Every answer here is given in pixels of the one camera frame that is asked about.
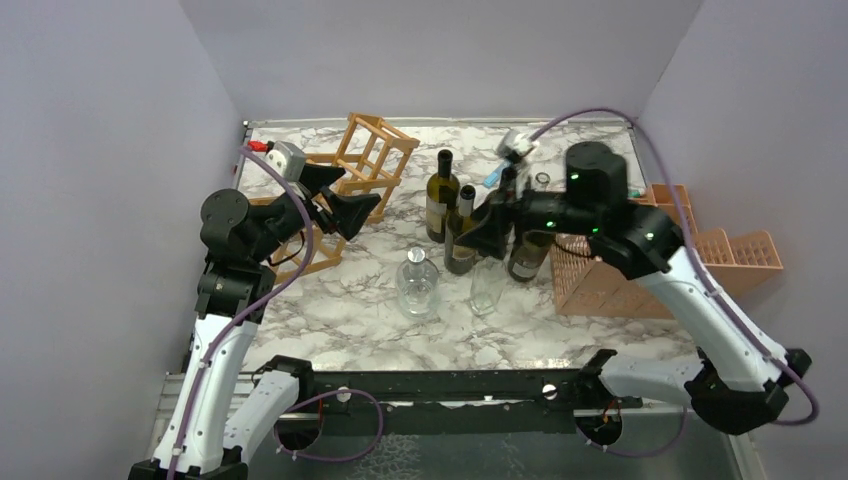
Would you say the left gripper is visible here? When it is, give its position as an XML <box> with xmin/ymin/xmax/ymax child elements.
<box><xmin>249</xmin><ymin>162</ymin><xmax>380</xmax><ymax>263</ymax></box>

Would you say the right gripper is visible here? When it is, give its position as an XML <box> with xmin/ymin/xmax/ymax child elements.
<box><xmin>457</xmin><ymin>165</ymin><xmax>600</xmax><ymax>260</ymax></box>

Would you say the green wine bottle brown label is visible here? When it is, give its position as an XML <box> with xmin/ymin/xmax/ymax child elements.
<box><xmin>444</xmin><ymin>184</ymin><xmax>476</xmax><ymax>275</ymax></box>

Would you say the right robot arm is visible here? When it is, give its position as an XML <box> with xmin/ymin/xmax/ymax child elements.
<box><xmin>459</xmin><ymin>140</ymin><xmax>812</xmax><ymax>435</ymax></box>

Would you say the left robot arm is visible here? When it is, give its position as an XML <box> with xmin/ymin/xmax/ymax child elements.
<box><xmin>129</xmin><ymin>164</ymin><xmax>381</xmax><ymax>479</ymax></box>

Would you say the green wine bottle black top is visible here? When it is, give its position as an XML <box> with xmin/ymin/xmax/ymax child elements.
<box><xmin>479</xmin><ymin>166</ymin><xmax>518</xmax><ymax>222</ymax></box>

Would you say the green wine bottle silver neck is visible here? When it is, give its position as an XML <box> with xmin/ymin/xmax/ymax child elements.
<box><xmin>506</xmin><ymin>231</ymin><xmax>556</xmax><ymax>283</ymax></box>

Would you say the clear slim glass bottle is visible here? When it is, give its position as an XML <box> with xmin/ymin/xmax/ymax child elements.
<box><xmin>524</xmin><ymin>172</ymin><xmax>551</xmax><ymax>191</ymax></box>

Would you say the wooden wine rack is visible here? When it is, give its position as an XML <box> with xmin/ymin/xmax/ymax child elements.
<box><xmin>270</xmin><ymin>113</ymin><xmax>420</xmax><ymax>284</ymax></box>

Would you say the green wine bottle black neck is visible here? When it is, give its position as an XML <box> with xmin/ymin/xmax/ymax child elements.
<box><xmin>425</xmin><ymin>149</ymin><xmax>460</xmax><ymax>243</ymax></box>

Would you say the clear round glass bottle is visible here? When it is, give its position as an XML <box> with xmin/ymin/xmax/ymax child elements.
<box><xmin>395</xmin><ymin>246</ymin><xmax>440</xmax><ymax>319</ymax></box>

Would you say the orange plastic crate rack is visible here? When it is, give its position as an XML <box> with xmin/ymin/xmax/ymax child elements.
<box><xmin>551</xmin><ymin>183</ymin><xmax>784</xmax><ymax>321</ymax></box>

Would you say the blue highlighter pen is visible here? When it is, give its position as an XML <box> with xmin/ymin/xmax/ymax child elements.
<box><xmin>482</xmin><ymin>160</ymin><xmax>511</xmax><ymax>189</ymax></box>

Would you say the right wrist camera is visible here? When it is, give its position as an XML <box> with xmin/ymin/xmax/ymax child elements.
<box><xmin>495</xmin><ymin>129</ymin><xmax>539</xmax><ymax>164</ymax></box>

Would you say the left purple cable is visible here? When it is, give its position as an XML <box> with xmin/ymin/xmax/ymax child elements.
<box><xmin>165</xmin><ymin>146</ymin><xmax>386</xmax><ymax>480</ymax></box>

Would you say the purple cable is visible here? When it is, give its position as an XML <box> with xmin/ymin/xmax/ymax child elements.
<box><xmin>165</xmin><ymin>146</ymin><xmax>386</xmax><ymax>480</ymax></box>
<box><xmin>528</xmin><ymin>107</ymin><xmax>820</xmax><ymax>460</ymax></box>

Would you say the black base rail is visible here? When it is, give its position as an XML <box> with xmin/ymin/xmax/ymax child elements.
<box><xmin>273</xmin><ymin>368</ymin><xmax>613</xmax><ymax>442</ymax></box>

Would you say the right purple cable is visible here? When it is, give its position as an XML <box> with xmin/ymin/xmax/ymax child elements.
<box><xmin>528</xmin><ymin>107</ymin><xmax>820</xmax><ymax>460</ymax></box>

